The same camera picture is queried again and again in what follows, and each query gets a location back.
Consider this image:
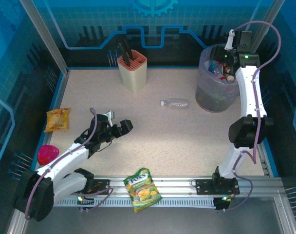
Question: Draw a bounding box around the translucent purple trash bin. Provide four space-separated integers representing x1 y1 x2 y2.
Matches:
195 43 243 113

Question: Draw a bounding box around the yellow snack bag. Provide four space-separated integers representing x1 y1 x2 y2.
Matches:
44 108 71 133

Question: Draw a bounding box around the pink round lid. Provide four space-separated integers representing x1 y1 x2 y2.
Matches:
37 144 60 166

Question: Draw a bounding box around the cream and orange knife block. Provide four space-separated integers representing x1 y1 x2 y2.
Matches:
117 49 148 95

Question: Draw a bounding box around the green candy bag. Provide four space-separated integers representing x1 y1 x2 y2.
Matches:
123 167 163 214

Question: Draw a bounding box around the black connector block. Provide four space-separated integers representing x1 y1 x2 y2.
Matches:
76 195 95 213
213 196 234 212

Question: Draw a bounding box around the clear plastic bottle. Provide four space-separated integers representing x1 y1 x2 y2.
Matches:
159 97 189 109

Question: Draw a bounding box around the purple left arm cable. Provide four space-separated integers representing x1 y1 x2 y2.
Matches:
24 107 99 221

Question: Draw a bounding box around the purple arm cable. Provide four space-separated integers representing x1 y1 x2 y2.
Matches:
221 20 282 213
24 107 99 221

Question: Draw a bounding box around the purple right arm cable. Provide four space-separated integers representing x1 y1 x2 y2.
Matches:
221 20 282 213

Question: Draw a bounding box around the aluminium frame post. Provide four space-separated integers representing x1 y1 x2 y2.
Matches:
252 0 285 49
19 0 70 75

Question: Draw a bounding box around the black handled knife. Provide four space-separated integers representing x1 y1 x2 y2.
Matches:
118 41 132 67
123 39 136 61

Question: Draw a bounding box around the aluminium mounting rail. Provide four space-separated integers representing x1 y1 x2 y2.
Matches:
57 175 285 199

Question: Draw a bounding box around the white slotted cable duct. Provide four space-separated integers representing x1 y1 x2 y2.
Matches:
53 197 217 208

